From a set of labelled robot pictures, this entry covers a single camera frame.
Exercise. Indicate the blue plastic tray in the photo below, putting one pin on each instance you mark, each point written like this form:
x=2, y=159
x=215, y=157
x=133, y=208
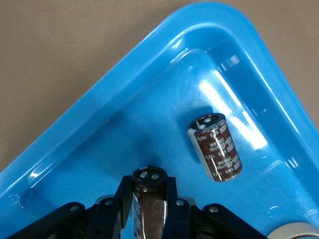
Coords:
x=124, y=124

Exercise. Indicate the brown cylindrical capacitor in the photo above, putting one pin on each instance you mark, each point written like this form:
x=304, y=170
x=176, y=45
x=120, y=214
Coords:
x=149, y=204

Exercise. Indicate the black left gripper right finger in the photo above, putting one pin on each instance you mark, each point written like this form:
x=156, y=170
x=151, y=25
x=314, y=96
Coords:
x=182, y=219

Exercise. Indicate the small black display module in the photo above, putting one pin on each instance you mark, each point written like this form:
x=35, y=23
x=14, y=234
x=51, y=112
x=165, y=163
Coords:
x=216, y=152

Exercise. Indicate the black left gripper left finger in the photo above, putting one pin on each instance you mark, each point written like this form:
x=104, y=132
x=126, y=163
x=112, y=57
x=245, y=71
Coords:
x=107, y=216

